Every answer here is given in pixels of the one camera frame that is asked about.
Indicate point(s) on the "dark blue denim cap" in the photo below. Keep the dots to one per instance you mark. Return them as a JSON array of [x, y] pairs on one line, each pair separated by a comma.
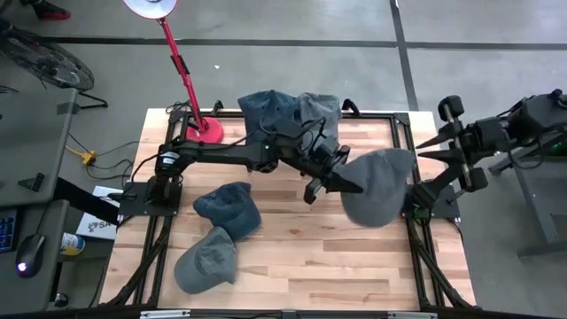
[[235, 212]]

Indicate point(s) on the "black aluminium table frame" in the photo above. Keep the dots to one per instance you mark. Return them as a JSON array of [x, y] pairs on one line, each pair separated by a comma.
[[376, 116]]

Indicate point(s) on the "black floor fan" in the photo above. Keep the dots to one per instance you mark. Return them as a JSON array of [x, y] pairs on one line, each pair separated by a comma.
[[48, 62]]

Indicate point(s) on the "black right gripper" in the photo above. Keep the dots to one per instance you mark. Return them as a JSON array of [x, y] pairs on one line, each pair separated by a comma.
[[487, 135]]

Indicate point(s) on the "grey baseball cap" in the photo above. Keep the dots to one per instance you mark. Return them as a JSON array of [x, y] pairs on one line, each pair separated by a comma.
[[381, 195], [321, 108], [204, 266]]

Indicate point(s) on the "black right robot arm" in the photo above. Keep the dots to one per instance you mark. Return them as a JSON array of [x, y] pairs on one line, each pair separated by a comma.
[[540, 115]]

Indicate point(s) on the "black round knob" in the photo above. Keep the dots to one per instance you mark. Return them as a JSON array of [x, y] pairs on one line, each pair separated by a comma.
[[61, 300]]

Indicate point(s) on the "grey metal stand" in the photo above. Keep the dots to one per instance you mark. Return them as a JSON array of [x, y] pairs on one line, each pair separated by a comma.
[[531, 190]]

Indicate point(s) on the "black computer mouse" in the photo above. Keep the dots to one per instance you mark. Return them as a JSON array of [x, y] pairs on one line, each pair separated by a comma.
[[30, 257]]

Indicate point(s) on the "small black wedge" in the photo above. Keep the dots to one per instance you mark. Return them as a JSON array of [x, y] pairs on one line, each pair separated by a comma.
[[31, 182]]

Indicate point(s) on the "grey desk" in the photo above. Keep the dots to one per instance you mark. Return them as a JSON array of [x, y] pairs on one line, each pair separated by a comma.
[[31, 142]]

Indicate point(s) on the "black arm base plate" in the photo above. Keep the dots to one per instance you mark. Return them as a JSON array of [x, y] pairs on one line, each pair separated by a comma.
[[447, 209], [133, 204]]

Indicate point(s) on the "black slanted board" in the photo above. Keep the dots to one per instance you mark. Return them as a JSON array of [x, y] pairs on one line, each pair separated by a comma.
[[80, 199]]

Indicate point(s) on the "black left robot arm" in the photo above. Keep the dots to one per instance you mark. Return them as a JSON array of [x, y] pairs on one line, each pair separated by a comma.
[[221, 155]]

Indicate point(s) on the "white printed paper box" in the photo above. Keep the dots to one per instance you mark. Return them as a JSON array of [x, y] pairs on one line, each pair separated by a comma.
[[97, 226]]

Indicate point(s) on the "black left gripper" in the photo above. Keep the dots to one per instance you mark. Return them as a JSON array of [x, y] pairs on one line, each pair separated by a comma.
[[315, 190]]

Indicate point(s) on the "red desk lamp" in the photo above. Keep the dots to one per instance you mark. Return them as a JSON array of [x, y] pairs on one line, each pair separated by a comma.
[[205, 133]]

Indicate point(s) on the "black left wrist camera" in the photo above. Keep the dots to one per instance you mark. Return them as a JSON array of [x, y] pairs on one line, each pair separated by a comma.
[[328, 148]]

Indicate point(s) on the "backlit keyboard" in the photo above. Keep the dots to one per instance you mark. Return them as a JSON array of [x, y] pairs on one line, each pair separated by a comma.
[[6, 232]]

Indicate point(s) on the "person's shoe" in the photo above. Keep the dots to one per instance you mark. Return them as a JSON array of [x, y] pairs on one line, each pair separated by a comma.
[[53, 13]]

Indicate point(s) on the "white and yellow can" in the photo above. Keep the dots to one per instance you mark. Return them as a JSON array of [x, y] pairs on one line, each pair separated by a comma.
[[71, 243]]

